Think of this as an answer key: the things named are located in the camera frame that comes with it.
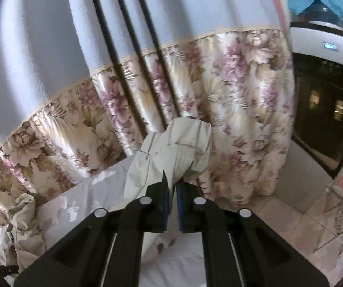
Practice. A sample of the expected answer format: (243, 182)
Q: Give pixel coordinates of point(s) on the pale large garment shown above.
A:
(174, 143)

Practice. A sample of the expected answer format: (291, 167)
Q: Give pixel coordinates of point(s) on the crumpled beige cloth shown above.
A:
(24, 218)

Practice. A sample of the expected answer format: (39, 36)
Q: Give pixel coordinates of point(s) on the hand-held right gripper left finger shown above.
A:
(167, 198)

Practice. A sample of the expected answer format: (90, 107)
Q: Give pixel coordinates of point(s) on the white appliance with glass door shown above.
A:
(324, 110)

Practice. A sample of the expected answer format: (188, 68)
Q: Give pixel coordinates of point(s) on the blue curtain with floral band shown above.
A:
(219, 80)

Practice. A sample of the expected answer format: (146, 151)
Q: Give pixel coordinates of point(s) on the grey printed bedsheet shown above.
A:
(78, 194)

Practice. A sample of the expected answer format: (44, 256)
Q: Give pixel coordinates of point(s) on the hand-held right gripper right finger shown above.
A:
(181, 207)

